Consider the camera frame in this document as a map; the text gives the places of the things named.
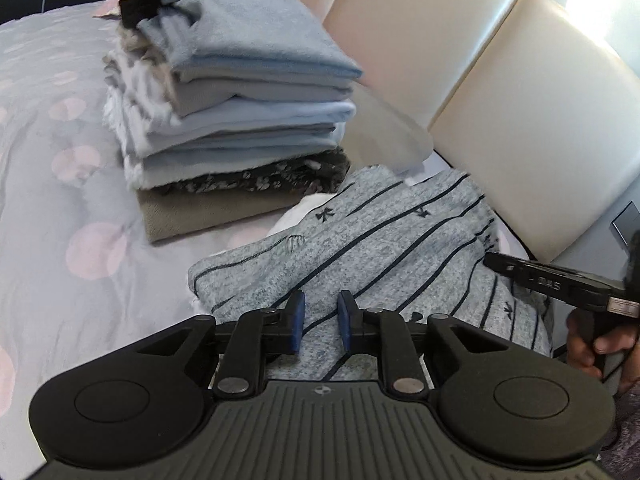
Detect person's right hand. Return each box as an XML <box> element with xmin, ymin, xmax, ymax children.
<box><xmin>566</xmin><ymin>310</ymin><xmax>640</xmax><ymax>396</ymax></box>

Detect cream padded headboard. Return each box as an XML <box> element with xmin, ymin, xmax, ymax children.
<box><xmin>200</xmin><ymin>0</ymin><xmax>640</xmax><ymax>271</ymax></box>

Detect grey striped pants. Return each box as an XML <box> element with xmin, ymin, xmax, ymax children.
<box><xmin>187</xmin><ymin>165</ymin><xmax>553</xmax><ymax>383</ymax></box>

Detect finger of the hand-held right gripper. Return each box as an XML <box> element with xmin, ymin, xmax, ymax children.
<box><xmin>483</xmin><ymin>251</ymin><xmax>538</xmax><ymax>286</ymax></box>

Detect stack of folded clothes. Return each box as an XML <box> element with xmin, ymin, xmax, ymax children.
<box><xmin>102</xmin><ymin>0</ymin><xmax>365</xmax><ymax>246</ymax></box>

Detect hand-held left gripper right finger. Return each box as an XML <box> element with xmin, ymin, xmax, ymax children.
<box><xmin>337</xmin><ymin>290</ymin><xmax>509</xmax><ymax>400</ymax></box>

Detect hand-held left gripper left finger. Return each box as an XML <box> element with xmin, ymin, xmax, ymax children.
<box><xmin>132</xmin><ymin>289</ymin><xmax>306</xmax><ymax>400</ymax></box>

